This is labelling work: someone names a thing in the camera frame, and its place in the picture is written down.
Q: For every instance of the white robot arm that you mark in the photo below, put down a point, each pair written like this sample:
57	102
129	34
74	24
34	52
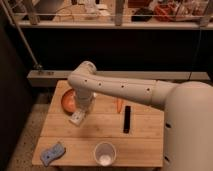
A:
187	106

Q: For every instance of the orange ceramic bowl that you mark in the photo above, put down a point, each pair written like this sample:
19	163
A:
68	101

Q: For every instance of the clear plastic cup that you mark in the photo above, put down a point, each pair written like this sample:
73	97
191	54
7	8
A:
105	154

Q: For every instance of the upper cluttered shelf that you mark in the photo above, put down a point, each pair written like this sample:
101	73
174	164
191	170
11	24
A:
111	14

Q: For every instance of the blue sponge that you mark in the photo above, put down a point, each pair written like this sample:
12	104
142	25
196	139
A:
55	152

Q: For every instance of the orange carrot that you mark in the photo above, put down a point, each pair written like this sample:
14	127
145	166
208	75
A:
119	104

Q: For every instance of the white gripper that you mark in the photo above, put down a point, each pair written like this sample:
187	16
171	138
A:
84	99

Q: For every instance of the wooden table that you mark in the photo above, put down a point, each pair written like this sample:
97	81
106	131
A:
142	146

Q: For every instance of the white shelf ledge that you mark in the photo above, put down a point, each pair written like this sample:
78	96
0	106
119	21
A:
49	78

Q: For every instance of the black remote bar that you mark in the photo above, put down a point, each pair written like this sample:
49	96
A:
127	117

